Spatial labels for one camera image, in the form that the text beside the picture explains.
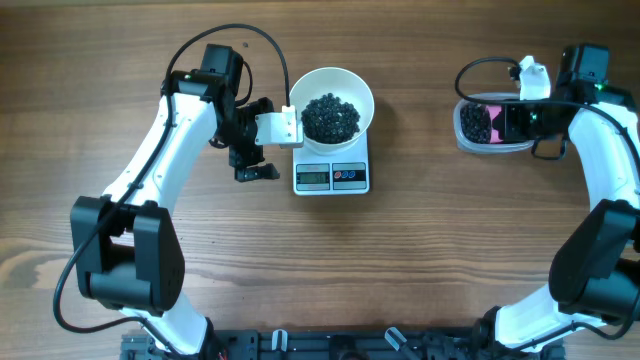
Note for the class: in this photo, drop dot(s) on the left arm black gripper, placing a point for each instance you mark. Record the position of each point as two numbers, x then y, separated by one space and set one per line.
254 155

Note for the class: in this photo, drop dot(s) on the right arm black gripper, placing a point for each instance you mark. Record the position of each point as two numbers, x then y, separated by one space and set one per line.
510 127

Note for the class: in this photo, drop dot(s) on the pink scoop with blue handle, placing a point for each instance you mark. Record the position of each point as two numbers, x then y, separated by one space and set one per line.
497 117

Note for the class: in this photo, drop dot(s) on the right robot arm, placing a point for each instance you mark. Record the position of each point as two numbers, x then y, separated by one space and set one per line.
590 285

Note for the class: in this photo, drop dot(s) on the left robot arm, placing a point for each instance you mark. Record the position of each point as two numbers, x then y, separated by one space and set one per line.
127 255

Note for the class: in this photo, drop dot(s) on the white digital kitchen scale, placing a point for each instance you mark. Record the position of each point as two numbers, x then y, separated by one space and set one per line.
341 172

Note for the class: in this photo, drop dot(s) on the black beans in bowl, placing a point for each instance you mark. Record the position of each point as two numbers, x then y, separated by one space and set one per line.
329 120

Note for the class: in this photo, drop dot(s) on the clear plastic container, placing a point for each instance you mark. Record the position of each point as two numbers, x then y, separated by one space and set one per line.
498 148

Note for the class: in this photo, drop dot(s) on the right arm white wrist camera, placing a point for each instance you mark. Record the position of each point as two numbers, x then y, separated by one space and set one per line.
532 78

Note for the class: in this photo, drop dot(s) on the arm white wrist camera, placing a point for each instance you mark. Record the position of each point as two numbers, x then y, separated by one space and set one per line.
532 78
280 128

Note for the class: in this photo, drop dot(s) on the left arm white wrist camera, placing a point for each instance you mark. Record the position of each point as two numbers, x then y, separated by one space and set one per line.
280 128

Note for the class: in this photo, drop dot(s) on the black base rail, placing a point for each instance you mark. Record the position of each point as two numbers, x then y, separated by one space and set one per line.
434 344

